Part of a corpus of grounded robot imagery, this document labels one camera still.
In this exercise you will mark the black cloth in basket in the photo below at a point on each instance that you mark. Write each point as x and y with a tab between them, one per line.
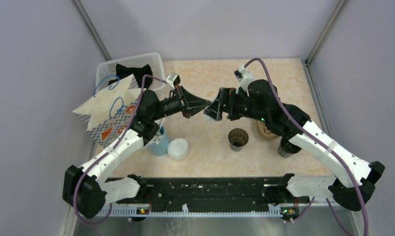
122	72

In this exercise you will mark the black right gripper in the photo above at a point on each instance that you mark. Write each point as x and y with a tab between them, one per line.
228	96

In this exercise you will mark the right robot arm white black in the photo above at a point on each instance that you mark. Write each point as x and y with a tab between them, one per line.
353	180

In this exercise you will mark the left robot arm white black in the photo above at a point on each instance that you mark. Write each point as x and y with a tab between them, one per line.
87	188

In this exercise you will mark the stack of white lids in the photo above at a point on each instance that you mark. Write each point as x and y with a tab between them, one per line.
178	149

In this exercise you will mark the brown pulp cup carrier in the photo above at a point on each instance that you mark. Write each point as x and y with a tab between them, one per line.
264	132

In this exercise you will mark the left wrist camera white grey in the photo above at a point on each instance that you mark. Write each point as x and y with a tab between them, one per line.
173	80

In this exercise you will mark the white plastic basket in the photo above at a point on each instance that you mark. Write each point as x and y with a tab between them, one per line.
109	72

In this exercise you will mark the single dark plastic cup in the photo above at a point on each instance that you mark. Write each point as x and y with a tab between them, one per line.
237	139

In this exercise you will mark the blue straw holder cup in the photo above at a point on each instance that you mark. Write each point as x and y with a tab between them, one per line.
159	147

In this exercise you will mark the patterned paper gift bag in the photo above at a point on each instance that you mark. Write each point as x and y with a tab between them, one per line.
109	110

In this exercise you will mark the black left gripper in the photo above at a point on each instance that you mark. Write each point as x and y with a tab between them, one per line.
192	104

